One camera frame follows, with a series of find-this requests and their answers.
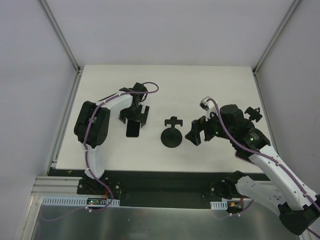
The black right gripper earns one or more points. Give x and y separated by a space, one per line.
203 129

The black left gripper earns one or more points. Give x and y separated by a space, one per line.
134 117

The black phone silver edge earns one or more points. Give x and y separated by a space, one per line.
132 129

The black phone stand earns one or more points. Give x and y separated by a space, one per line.
172 137
254 114

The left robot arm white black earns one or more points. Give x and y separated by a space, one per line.
92 124

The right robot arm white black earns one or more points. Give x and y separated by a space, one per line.
296 205

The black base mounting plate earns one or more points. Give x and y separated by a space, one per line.
156 189

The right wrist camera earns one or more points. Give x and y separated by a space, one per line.
206 103

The white cable duct right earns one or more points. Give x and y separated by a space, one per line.
219 205

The white cable duct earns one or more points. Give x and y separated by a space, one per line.
219 205
71 201

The aluminium frame rail left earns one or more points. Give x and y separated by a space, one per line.
55 150

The white cable duct left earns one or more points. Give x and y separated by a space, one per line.
71 201

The aluminium frame post left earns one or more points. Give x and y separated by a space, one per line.
44 5

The aluminium frame post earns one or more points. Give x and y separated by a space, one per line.
44 5
294 5

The aluminium frame post right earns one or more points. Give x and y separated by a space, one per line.
294 5

